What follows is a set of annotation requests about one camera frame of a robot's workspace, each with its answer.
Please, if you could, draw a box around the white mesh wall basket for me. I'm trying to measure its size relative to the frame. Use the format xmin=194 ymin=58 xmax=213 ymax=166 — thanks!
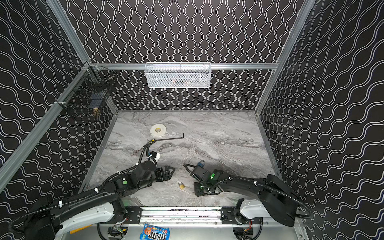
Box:
xmin=145 ymin=62 xmax=212 ymax=89

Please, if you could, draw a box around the brass padlock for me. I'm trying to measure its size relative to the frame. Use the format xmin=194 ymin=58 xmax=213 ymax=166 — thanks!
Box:
xmin=93 ymin=108 xmax=100 ymax=118
xmin=178 ymin=182 xmax=185 ymax=190

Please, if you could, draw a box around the yellow block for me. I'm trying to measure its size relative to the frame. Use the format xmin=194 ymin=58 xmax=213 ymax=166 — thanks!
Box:
xmin=70 ymin=225 xmax=92 ymax=234

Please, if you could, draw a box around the blue padlock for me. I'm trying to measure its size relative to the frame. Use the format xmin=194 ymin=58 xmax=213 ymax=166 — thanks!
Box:
xmin=198 ymin=160 xmax=206 ymax=168

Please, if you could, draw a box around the brass padlock in basket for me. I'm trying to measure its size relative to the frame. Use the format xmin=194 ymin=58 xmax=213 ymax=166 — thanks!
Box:
xmin=93 ymin=108 xmax=100 ymax=118

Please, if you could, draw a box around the black hex key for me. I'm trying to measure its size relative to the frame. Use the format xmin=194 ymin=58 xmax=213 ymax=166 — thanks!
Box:
xmin=156 ymin=134 xmax=185 ymax=142

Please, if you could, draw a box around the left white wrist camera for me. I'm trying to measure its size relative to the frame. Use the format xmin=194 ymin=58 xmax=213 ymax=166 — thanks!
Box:
xmin=147 ymin=152 xmax=160 ymax=161

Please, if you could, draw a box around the white tape roll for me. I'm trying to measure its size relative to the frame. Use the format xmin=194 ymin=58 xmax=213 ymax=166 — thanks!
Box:
xmin=150 ymin=124 xmax=167 ymax=138

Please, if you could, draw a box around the blue candy bag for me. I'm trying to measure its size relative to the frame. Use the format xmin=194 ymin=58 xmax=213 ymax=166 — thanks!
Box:
xmin=140 ymin=224 xmax=170 ymax=240

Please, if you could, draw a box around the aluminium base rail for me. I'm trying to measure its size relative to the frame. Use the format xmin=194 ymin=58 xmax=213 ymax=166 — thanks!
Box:
xmin=98 ymin=205 xmax=301 ymax=226

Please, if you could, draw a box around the black wire wall basket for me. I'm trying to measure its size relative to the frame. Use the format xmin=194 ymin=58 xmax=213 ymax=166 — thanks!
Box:
xmin=58 ymin=66 xmax=118 ymax=122

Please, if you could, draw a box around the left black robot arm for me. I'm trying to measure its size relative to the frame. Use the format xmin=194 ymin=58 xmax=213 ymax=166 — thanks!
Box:
xmin=8 ymin=141 xmax=175 ymax=240

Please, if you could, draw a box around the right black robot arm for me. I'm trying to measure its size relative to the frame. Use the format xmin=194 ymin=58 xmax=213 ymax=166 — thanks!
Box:
xmin=183 ymin=163 xmax=314 ymax=227

